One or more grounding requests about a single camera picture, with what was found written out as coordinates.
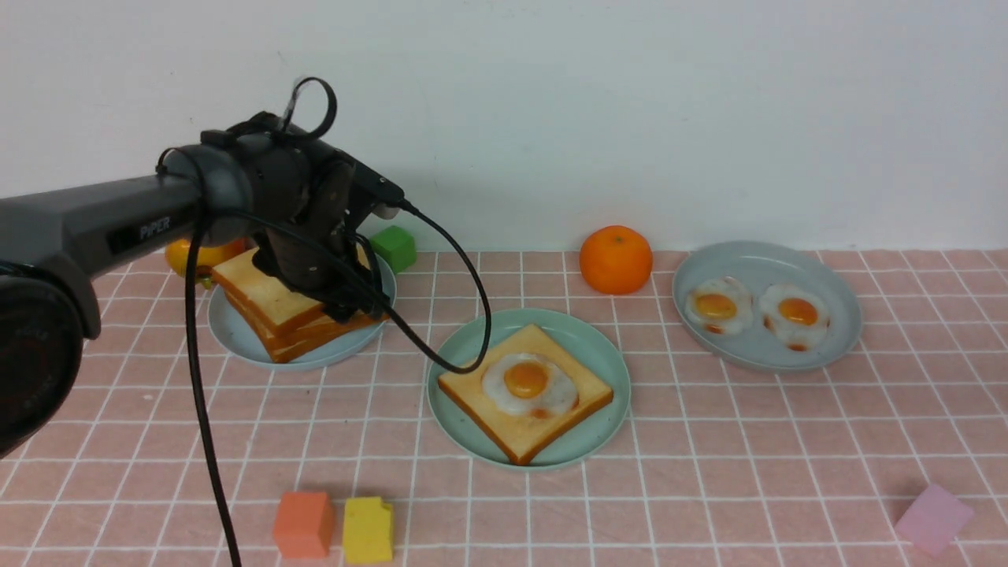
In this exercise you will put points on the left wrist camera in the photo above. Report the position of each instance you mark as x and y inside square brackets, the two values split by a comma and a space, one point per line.
[372, 194]

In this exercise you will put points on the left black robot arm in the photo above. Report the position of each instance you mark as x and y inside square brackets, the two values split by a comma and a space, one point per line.
[55, 244]

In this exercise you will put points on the orange tangerine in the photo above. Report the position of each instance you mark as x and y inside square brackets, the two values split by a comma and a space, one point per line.
[615, 260]

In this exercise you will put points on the orange foam cube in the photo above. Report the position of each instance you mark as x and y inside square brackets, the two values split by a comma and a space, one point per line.
[303, 525]

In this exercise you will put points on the grey egg plate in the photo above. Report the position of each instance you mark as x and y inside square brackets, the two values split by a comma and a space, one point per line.
[759, 265]

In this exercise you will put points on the pink foam cube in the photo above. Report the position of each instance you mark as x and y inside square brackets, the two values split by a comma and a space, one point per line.
[934, 520]

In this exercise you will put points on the green foam cube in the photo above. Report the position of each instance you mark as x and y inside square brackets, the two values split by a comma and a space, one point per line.
[396, 246]

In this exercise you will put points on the toast slice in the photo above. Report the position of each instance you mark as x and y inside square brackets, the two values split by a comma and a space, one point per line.
[275, 313]
[315, 331]
[523, 438]
[299, 350]

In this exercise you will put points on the fried egg toy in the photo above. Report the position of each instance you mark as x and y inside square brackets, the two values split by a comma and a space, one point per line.
[529, 385]
[797, 318]
[721, 306]

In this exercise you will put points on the pink checkered tablecloth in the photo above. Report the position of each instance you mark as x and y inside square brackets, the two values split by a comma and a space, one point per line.
[713, 466]

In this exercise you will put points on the light blue bread plate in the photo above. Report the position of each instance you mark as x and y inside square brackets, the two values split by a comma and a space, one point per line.
[234, 333]

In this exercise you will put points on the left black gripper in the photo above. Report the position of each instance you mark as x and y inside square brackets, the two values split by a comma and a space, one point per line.
[297, 188]

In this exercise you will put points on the yellow foam block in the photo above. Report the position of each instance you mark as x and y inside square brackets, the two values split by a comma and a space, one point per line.
[368, 531]

